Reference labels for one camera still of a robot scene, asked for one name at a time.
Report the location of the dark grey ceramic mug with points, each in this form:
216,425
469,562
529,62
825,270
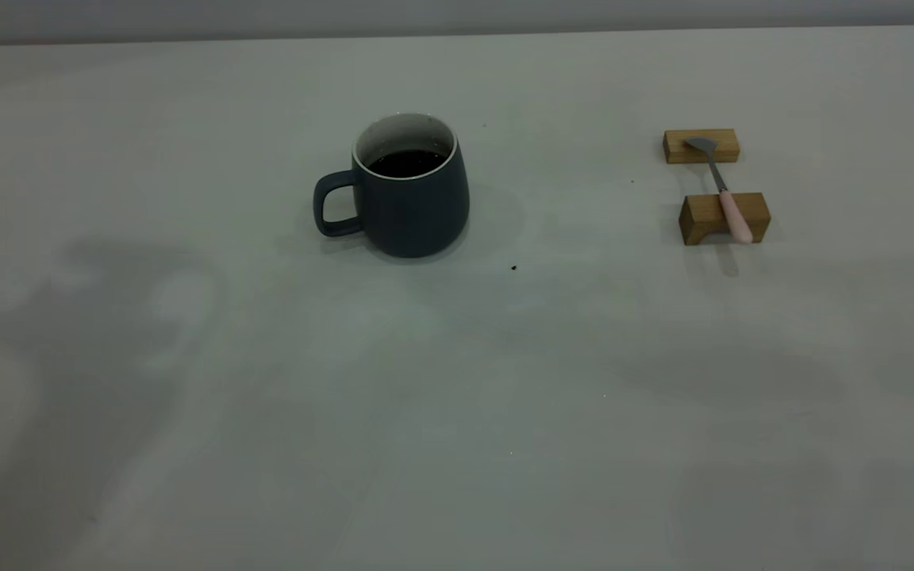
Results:
413,214

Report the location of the arched wooden block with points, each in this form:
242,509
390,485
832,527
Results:
701,212

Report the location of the flat rectangular wooden block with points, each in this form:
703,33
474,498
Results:
677,149

